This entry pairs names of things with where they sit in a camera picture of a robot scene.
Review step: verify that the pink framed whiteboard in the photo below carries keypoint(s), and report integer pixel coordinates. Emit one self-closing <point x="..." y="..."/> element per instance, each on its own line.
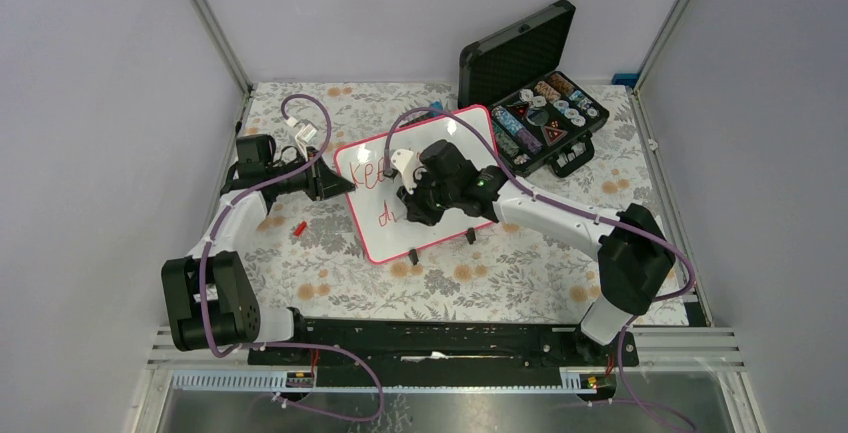
<point x="379" y="216"/>

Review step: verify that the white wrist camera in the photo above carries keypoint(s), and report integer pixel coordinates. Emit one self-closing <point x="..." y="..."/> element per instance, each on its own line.
<point x="403" y="163"/>
<point x="302" y="134"/>

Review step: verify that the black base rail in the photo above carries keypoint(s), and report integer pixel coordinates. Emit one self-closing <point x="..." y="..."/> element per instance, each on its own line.
<point x="441" y="354"/>

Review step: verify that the black whiteboard stand clip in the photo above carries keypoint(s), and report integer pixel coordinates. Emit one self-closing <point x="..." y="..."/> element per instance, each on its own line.
<point x="470" y="235"/>

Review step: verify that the open black chip case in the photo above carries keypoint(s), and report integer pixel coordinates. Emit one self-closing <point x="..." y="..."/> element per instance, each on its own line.
<point x="540" y="117"/>

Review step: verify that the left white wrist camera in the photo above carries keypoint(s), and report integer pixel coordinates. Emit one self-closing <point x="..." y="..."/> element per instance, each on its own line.
<point x="302" y="134"/>

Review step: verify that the red marker cap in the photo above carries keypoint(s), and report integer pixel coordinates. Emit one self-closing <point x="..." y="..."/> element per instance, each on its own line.
<point x="300" y="229"/>

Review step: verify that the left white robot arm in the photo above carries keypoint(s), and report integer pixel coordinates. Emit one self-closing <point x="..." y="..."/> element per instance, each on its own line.
<point x="208" y="296"/>

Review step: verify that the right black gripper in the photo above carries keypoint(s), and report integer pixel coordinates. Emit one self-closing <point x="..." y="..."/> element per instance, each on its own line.
<point x="417" y="212"/>

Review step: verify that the blue building brick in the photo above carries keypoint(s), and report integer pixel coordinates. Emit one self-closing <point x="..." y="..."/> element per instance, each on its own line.
<point x="435" y="108"/>

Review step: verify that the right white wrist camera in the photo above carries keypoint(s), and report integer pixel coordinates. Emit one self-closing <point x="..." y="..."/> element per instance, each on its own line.
<point x="403" y="163"/>

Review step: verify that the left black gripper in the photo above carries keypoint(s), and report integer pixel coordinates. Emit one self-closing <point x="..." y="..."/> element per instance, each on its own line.
<point x="322" y="183"/>

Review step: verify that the blue object behind frame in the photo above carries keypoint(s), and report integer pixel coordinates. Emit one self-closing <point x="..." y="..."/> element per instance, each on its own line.
<point x="628" y="80"/>

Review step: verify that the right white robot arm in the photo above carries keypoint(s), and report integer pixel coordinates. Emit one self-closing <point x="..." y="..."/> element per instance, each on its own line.
<point x="632" y="255"/>

